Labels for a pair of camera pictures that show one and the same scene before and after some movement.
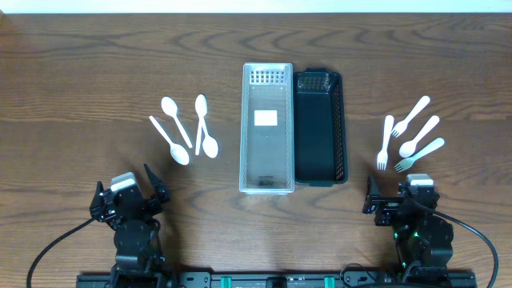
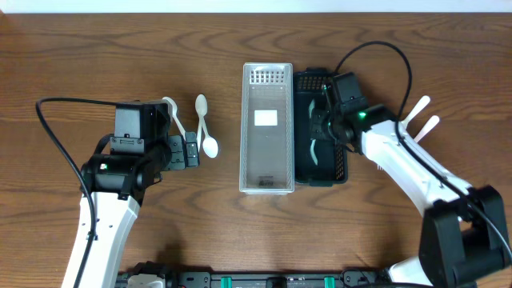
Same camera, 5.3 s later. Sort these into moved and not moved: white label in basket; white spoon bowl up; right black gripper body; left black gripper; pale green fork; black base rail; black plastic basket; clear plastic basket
Moved: pale green fork; left black gripper; right black gripper body
Not moved: black plastic basket; clear plastic basket; white label in basket; black base rail; white spoon bowl up
